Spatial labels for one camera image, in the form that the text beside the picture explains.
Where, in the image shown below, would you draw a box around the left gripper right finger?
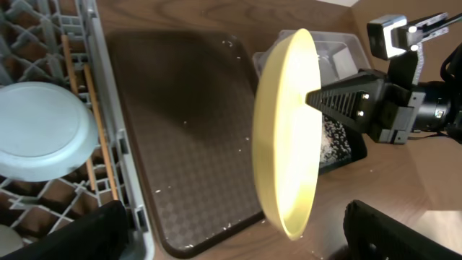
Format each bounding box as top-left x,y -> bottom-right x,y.
343,200 -> 461,260

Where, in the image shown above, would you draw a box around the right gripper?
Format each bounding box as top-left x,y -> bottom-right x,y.
305,53 -> 451,144

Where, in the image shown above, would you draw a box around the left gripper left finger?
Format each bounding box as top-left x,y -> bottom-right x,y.
1,201 -> 128,260

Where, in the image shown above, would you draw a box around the yellow plate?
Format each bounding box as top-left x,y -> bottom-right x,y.
251,29 -> 323,241

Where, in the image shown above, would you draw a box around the wooden chopstick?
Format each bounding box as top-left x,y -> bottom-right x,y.
61,34 -> 97,191
84,64 -> 119,200

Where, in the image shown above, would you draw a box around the white cup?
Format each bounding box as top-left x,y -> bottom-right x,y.
0,225 -> 23,257

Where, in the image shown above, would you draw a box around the light blue plate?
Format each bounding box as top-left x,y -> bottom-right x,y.
1,82 -> 98,182

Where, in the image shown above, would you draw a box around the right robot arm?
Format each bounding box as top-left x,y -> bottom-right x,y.
305,47 -> 461,144

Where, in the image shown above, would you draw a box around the black waste tray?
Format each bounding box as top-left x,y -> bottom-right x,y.
318,116 -> 367,175

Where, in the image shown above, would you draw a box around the grey dishwasher rack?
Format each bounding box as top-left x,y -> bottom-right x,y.
1,0 -> 155,259

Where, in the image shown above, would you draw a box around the pile of rice grains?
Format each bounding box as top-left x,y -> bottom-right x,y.
320,116 -> 352,168

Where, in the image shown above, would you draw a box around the clear plastic bin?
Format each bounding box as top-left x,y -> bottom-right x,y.
253,30 -> 371,86

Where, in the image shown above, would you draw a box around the dark brown serving tray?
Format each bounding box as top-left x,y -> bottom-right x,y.
108,30 -> 263,259

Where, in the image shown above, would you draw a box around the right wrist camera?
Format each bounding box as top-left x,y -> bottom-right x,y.
367,14 -> 407,61

